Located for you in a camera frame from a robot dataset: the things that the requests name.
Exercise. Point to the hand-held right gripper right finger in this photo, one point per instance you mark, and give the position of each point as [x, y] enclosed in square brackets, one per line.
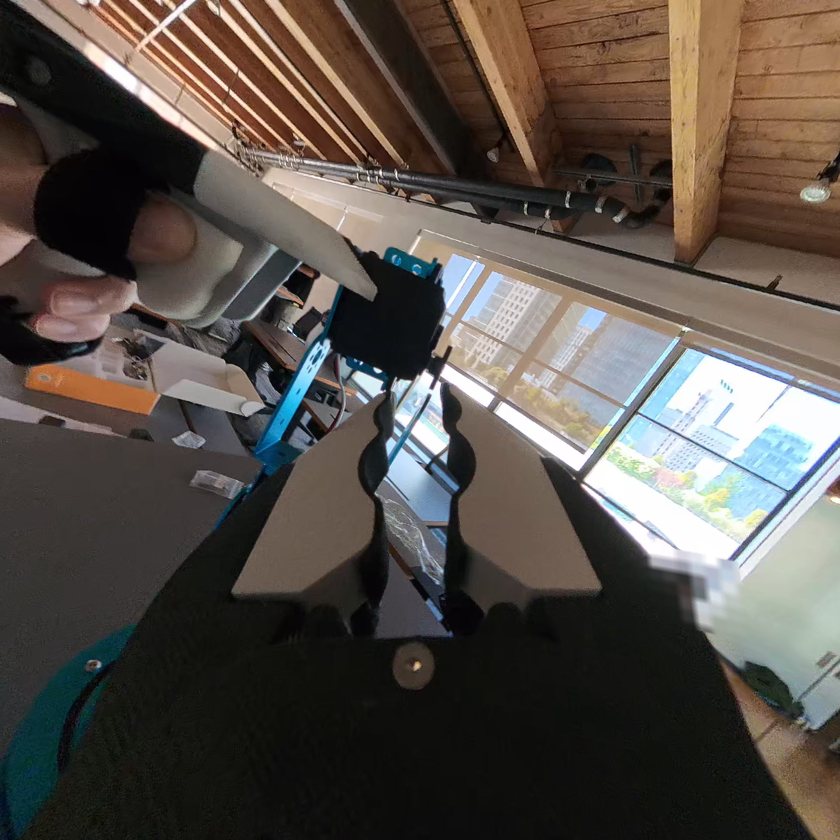
[518, 525]

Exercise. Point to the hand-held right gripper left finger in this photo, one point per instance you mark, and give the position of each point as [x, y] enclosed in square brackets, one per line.
[308, 525]

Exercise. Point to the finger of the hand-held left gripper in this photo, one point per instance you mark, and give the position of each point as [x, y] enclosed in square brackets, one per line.
[275, 223]

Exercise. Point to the blue hobby robot arm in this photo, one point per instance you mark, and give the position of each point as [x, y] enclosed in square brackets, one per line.
[285, 420]

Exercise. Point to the black servo with blue bracket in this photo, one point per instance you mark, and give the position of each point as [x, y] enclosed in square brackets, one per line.
[387, 321]

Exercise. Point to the grey desk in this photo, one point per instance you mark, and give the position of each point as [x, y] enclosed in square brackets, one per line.
[223, 430]

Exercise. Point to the person's left hand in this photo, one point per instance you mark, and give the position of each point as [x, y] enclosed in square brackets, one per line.
[164, 233]

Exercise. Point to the small clear plastic bag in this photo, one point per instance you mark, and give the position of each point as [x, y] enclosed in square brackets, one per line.
[185, 440]
[216, 482]

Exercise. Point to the crumpled clear plastic wrap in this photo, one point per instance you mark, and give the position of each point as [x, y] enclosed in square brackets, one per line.
[413, 538]

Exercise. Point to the black ceiling pipe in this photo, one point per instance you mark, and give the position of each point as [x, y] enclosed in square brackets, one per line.
[459, 187]

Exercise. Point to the city view window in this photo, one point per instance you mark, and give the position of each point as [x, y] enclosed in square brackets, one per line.
[689, 426]

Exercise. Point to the ceiling spot light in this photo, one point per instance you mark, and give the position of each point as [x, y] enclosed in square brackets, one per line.
[493, 154]
[816, 191]

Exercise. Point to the orange parts box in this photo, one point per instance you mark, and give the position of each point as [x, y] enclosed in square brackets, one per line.
[85, 388]

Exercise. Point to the dark green bag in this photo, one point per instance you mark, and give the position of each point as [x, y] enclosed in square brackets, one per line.
[774, 689]

